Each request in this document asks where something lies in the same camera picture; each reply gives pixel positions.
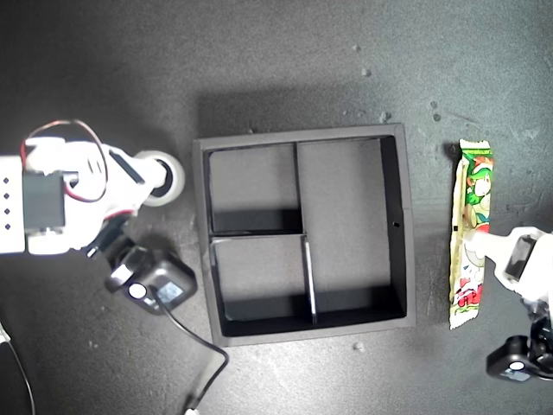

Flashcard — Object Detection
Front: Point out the thin grey cable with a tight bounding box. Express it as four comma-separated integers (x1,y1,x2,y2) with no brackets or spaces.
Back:
0,322,36,415

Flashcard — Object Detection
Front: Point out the red motor wire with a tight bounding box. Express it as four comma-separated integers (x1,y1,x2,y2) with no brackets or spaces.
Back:
20,119,136,220

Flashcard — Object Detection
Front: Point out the black camera cable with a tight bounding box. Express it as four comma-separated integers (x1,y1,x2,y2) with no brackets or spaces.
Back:
153,297,231,415

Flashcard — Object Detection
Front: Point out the green printed snack bar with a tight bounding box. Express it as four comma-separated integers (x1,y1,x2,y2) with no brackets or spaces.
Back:
448,138,495,331

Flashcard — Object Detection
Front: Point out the black tray with wells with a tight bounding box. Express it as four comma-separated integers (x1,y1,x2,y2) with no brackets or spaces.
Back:
192,123,418,348

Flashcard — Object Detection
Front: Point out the white tape roll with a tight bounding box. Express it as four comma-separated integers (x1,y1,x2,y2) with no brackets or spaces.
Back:
136,150,187,208

